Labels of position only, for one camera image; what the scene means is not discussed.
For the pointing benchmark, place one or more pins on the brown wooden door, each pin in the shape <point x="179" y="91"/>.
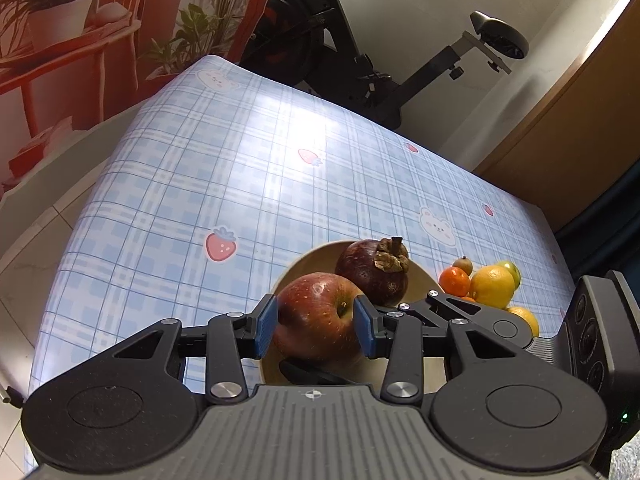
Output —
<point x="575" y="150"/>

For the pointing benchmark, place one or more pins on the small brown longan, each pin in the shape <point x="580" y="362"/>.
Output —
<point x="462" y="264"/>

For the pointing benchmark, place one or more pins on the blue checked tablecloth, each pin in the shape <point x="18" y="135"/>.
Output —
<point x="225" y="160"/>

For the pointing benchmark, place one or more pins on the dark blue furniture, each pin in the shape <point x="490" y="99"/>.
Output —
<point x="600" y="230"/>

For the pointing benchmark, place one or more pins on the round orange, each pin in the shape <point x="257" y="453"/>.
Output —
<point x="527" y="317"/>

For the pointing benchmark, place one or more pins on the yellow lemon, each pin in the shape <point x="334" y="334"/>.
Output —
<point x="492" y="287"/>

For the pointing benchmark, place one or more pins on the red plant wall poster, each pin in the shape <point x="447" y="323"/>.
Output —
<point x="75" y="85"/>

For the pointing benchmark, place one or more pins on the small green fruit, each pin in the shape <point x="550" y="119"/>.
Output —
<point x="515" y="275"/>

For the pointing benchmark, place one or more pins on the red apple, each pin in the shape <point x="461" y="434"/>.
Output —
<point x="315" y="310"/>

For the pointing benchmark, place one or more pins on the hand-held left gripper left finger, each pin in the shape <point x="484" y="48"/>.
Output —
<point x="265" y="327"/>

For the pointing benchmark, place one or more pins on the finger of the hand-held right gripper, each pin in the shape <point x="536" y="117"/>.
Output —
<point x="436" y="297"/>

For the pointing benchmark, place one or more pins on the black exercise bike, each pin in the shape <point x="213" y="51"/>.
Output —
<point x="340" y="45"/>

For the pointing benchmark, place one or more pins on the dark purple mangosteen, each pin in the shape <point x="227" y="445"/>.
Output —
<point x="365" y="275"/>

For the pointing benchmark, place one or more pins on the round wooden bowl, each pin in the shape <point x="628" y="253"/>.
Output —
<point x="310" y="265"/>

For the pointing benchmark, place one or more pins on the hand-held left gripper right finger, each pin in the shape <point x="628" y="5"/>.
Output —
<point x="364" y="327"/>

